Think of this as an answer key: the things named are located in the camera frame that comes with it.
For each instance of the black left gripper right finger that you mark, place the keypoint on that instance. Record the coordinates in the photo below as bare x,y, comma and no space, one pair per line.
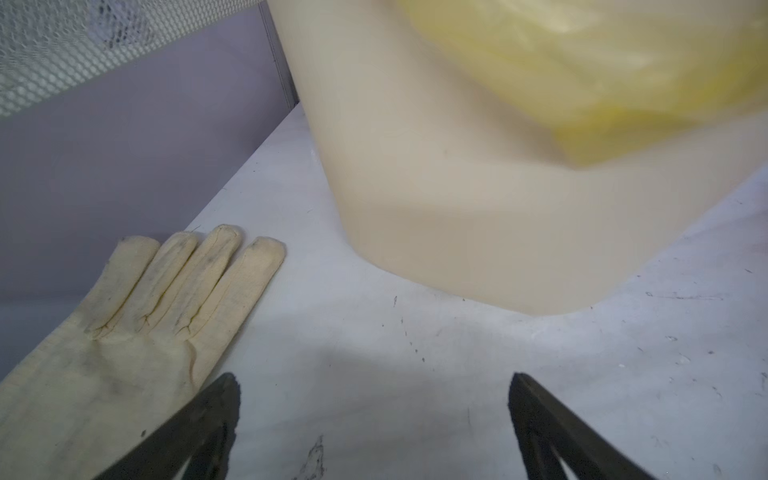
551,437

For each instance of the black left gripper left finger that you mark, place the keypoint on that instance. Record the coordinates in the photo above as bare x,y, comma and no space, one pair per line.
195,443

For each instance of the cream fabric glove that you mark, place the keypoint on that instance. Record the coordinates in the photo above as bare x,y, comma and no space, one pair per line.
137,348

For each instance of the beige trash bin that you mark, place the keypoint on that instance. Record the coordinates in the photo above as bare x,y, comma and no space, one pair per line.
438,182

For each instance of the yellow plastic bin liner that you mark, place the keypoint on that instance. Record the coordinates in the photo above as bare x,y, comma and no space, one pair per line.
607,78

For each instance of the white mesh lower shelf basket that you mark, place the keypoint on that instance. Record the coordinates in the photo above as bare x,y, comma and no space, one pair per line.
48,46

